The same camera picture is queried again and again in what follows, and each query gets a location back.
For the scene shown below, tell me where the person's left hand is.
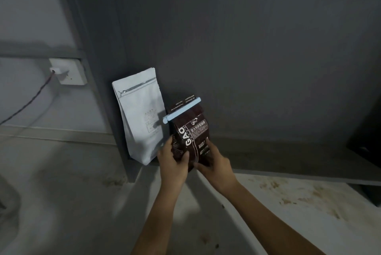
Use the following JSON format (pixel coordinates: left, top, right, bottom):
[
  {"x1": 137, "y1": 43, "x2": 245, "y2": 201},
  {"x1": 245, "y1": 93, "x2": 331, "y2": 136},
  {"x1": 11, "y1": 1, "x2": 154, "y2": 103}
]
[{"x1": 157, "y1": 136, "x2": 191, "y2": 192}]

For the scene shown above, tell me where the person's right hand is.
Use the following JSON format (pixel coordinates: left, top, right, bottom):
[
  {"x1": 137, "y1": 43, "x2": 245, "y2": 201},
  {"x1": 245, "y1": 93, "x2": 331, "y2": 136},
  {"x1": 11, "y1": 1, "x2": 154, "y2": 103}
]
[{"x1": 193, "y1": 139, "x2": 240, "y2": 194}]

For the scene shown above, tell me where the dark brown coffee bag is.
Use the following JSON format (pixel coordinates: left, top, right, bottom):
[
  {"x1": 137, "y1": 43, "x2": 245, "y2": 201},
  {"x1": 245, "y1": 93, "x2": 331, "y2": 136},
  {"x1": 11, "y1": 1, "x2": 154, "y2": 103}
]
[{"x1": 168, "y1": 94, "x2": 211, "y2": 173}]

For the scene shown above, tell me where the person's right forearm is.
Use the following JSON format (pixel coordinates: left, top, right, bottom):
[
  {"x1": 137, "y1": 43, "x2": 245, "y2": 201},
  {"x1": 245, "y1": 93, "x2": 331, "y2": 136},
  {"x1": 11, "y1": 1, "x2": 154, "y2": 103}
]
[{"x1": 219, "y1": 181, "x2": 326, "y2": 255}]

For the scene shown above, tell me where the person's left forearm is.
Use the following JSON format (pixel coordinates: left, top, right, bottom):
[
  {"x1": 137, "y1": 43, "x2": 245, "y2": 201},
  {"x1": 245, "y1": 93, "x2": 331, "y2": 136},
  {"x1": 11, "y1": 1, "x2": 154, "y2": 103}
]
[{"x1": 130, "y1": 183, "x2": 186, "y2": 255}]

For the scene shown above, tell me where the light blue bag clip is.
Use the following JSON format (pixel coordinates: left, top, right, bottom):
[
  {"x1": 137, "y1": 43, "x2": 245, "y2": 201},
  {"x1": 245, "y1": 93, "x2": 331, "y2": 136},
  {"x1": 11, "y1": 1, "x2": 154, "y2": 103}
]
[{"x1": 163, "y1": 97, "x2": 201, "y2": 124}]

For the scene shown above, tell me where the white zip pouch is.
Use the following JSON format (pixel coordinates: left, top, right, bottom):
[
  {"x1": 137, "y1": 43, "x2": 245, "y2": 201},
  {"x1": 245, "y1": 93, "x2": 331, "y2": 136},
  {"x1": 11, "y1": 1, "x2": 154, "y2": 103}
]
[{"x1": 112, "y1": 68, "x2": 166, "y2": 166}]

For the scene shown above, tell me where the black appliance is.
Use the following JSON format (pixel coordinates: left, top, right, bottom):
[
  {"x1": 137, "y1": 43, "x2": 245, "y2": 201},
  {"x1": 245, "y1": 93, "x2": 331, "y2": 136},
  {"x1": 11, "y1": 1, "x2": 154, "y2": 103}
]
[{"x1": 346, "y1": 109, "x2": 381, "y2": 208}]

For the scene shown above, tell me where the white wall socket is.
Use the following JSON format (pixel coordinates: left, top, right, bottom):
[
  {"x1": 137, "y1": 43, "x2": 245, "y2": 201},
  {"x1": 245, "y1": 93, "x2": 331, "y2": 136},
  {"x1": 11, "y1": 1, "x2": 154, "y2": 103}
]
[{"x1": 48, "y1": 58, "x2": 88, "y2": 86}]

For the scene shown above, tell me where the dark braided cable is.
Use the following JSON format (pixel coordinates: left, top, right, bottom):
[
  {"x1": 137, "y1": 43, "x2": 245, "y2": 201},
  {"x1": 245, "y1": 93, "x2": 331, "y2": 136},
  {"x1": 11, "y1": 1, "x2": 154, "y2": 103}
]
[{"x1": 0, "y1": 71, "x2": 56, "y2": 125}]

